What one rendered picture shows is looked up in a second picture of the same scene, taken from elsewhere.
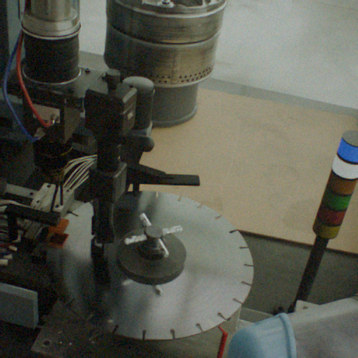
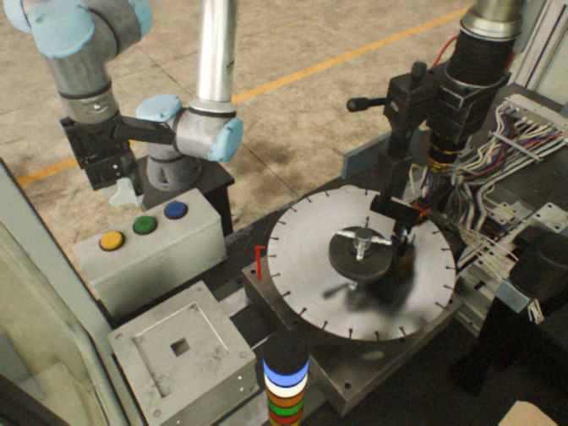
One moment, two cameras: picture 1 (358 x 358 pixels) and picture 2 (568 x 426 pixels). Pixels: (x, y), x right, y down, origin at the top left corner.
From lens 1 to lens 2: 1.00 m
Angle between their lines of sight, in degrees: 86
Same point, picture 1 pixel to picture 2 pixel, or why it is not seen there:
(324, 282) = not seen: outside the picture
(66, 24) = (468, 15)
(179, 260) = (338, 259)
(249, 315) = (311, 401)
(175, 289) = (315, 245)
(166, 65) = not seen: outside the picture
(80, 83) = (443, 79)
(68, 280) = (364, 198)
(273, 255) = not seen: outside the picture
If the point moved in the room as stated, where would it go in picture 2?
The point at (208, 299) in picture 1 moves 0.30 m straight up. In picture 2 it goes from (292, 259) to (295, 114)
